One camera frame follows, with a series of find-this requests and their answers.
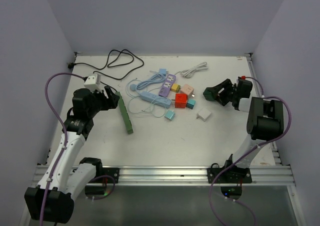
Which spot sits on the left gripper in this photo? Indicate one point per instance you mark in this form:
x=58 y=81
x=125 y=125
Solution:
x=111 y=103

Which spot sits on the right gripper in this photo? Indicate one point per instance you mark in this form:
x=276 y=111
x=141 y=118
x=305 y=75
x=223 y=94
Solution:
x=226 y=85

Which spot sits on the dark green cube socket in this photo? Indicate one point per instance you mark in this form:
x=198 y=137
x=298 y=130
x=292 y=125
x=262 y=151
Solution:
x=211 y=94

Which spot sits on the green power strip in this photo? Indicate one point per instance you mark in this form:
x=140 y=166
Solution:
x=124 y=114

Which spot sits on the white Honor charger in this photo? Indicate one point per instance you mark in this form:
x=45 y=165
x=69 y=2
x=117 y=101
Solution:
x=203 y=114

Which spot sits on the teal plug adapter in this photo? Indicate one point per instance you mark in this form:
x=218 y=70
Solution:
x=190 y=103

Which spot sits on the pink cube socket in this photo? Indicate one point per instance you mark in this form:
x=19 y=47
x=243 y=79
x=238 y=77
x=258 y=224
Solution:
x=188 y=90

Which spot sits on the red cube socket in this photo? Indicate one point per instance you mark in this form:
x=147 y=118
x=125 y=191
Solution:
x=180 y=100

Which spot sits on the yellow plug adapter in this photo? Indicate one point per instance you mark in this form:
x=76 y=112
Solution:
x=175 y=88

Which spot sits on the light blue power strip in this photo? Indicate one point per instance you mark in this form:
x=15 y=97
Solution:
x=155 y=99

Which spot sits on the teal single port charger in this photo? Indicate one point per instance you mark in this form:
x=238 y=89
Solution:
x=170 y=115

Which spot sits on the blue plug charger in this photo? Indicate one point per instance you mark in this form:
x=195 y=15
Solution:
x=162 y=71

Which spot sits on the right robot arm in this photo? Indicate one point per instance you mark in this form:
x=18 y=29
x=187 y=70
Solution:
x=265 y=122

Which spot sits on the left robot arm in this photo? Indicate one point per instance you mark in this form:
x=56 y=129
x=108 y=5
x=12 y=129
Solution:
x=53 y=198

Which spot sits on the purple power strip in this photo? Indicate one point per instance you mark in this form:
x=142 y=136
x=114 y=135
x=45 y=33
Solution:
x=167 y=85

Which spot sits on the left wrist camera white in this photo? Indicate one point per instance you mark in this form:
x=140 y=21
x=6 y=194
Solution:
x=92 y=83

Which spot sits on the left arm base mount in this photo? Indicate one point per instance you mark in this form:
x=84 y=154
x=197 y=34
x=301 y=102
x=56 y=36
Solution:
x=110 y=174

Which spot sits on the aluminium front rail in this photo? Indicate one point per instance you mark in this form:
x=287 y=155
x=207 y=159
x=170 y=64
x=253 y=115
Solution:
x=197 y=176

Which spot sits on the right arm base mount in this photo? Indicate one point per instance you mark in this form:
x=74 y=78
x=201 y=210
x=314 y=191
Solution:
x=232 y=176

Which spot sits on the right aluminium side rail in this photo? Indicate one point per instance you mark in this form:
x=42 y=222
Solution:
x=269 y=154

